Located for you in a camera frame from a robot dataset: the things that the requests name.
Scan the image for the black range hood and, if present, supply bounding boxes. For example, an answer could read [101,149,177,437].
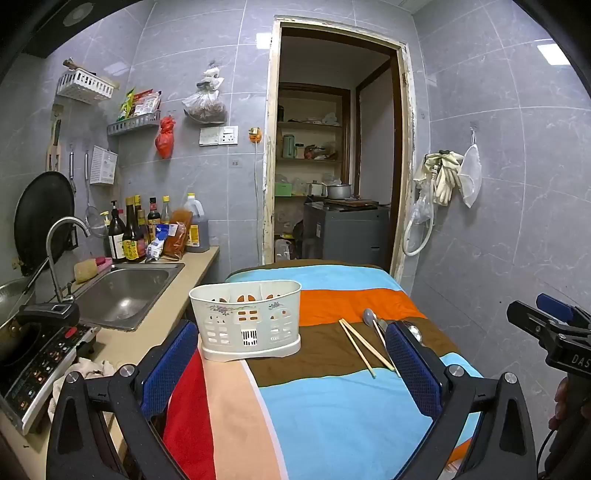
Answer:
[18,0,109,58]

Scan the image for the metal wok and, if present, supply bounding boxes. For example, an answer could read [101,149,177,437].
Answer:
[0,277,81,363]

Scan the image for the white mesh bag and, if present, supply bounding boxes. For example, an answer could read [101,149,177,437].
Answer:
[459,130,483,208]

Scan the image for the dark pump bottle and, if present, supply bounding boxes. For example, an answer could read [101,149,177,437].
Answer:
[107,200,126,263]

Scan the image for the wooden chopstick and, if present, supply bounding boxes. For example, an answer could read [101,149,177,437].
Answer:
[345,319,400,377]
[339,318,377,379]

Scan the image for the clear bag of dried goods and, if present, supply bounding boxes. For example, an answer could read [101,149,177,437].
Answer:
[181,60,228,125]

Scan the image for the white power cord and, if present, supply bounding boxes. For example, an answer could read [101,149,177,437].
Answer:
[253,141,265,204]

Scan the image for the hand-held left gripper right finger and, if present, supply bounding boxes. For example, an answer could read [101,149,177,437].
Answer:
[385,320,539,480]

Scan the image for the white plastic utensil holder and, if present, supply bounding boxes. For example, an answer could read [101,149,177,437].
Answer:
[189,280,302,362]

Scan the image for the black round pan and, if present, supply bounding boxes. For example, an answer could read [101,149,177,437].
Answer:
[14,172,76,277]

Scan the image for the person's right hand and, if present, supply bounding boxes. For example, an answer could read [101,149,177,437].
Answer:
[554,376,571,430]

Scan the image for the metal faucet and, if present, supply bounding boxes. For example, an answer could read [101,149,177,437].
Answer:
[45,217,90,303]

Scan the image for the induction cooker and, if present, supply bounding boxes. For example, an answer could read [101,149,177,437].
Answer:
[0,323,100,437]

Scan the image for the white plastic wall basket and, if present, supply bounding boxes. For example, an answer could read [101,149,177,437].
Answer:
[56,68,115,104]

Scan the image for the grey washing machine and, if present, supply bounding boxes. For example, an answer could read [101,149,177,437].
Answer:
[302,202,391,265]

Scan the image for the white wall-mounted plastic box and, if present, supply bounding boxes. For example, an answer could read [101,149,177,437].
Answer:
[90,145,118,186]

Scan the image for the yellow sponge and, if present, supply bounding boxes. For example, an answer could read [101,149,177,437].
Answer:
[74,259,99,283]

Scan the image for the soy sauce bottle yellow label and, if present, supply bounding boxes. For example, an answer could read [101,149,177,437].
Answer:
[122,198,146,264]

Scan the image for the clear plastic bag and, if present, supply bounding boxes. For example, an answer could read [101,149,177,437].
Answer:
[413,189,435,224]

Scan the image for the red plastic bag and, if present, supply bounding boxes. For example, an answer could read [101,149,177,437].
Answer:
[155,116,177,160]

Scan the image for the large oil jug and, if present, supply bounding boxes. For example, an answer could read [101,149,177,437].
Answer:
[182,193,211,254]

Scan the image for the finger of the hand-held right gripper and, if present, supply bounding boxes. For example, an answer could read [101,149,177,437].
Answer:
[507,301,559,344]
[538,294,591,326]

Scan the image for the striped colourful blanket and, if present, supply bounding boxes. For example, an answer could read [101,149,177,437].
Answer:
[161,259,483,480]

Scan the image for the wooden shelf unit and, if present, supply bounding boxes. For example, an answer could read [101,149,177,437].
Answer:
[276,83,352,199]

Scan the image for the metal mesh strainer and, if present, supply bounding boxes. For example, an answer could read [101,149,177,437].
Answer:
[83,150,109,238]

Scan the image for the red seasoning packets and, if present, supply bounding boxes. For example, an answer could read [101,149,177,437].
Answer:
[134,89,162,116]

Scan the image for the wooden door frame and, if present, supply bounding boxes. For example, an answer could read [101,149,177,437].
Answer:
[261,16,414,291]

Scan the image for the black cable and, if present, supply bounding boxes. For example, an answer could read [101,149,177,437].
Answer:
[537,429,555,480]

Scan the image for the dark sauce bottle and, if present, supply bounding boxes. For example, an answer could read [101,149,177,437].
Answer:
[134,195,151,245]
[147,198,161,241]

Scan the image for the orange red spice packet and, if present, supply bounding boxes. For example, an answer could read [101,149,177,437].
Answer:
[161,209,192,261]

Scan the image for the grey wall shelf rack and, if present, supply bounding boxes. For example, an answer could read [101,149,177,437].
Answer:
[107,112,161,137]

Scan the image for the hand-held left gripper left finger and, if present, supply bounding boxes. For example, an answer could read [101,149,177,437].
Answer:
[46,319,200,480]

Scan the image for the white rag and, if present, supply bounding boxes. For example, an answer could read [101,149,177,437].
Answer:
[48,357,116,421]

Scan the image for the white wall socket panel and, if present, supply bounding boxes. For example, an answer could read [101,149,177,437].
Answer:
[199,126,239,146]

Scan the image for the stainless steel sink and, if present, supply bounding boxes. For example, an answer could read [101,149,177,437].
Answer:
[69,262,185,332]

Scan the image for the cream rubber gloves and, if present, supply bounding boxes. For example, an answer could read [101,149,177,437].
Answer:
[413,150,465,207]

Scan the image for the blue white packet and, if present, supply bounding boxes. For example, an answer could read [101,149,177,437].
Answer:
[147,226,169,259]

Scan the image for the white hose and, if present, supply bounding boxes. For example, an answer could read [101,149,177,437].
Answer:
[402,175,437,256]

